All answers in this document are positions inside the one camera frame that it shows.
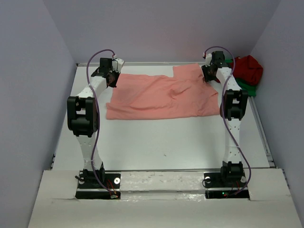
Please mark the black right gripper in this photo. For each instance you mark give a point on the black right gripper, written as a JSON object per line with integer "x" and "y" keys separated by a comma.
{"x": 206, "y": 77}

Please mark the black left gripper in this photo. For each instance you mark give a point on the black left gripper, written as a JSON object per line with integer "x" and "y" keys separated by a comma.
{"x": 113, "y": 84}

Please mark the pink t shirt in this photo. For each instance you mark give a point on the pink t shirt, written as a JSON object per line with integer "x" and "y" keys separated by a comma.
{"x": 144, "y": 97}

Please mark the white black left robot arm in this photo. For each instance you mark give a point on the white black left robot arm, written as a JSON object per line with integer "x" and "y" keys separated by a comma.
{"x": 83, "y": 120}

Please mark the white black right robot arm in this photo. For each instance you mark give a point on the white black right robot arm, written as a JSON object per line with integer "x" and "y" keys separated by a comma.
{"x": 232, "y": 110}

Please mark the red t shirt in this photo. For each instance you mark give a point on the red t shirt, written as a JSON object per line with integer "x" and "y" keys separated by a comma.
{"x": 247, "y": 70}

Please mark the green t shirt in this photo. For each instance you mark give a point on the green t shirt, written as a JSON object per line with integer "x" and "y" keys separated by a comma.
{"x": 242, "y": 83}

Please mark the white foam strip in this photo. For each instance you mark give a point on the white foam strip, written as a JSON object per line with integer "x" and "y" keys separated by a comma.
{"x": 162, "y": 185}

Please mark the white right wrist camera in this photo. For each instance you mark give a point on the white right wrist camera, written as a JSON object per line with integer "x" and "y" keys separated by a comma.
{"x": 208, "y": 59}

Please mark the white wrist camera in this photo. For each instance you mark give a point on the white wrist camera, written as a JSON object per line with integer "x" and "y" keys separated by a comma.
{"x": 117, "y": 64}
{"x": 208, "y": 59}

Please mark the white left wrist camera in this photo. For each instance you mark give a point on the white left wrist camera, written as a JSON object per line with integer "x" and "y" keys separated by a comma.
{"x": 117, "y": 64}

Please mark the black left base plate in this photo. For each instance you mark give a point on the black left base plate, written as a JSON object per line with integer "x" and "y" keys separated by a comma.
{"x": 90, "y": 189}

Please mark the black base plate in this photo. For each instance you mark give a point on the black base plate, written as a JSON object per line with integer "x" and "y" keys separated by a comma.
{"x": 215, "y": 188}
{"x": 90, "y": 189}

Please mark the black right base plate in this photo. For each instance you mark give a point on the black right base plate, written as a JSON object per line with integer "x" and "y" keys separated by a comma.
{"x": 215, "y": 188}

